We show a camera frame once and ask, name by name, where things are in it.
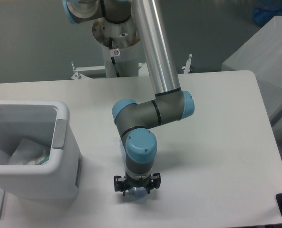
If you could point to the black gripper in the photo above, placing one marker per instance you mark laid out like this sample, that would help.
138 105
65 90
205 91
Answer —
149 182

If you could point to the clear plastic water bottle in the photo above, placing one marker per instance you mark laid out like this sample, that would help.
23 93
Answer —
134 193

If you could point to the white face mask trash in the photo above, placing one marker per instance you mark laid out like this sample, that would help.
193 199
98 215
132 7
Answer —
29 152

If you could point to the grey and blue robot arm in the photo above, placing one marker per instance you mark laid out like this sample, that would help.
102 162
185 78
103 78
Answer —
134 121

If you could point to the white plastic trash can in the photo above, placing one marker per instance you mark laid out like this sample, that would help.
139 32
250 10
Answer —
46 123

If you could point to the grey covered side table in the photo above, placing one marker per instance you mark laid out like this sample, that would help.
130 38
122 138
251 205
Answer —
262 54

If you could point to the blue object in corner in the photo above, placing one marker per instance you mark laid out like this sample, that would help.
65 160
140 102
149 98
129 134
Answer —
265 10

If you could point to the white mounting bracket frame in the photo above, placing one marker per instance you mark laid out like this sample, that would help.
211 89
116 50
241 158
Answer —
100 71

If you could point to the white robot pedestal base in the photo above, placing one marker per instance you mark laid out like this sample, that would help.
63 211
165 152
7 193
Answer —
121 46

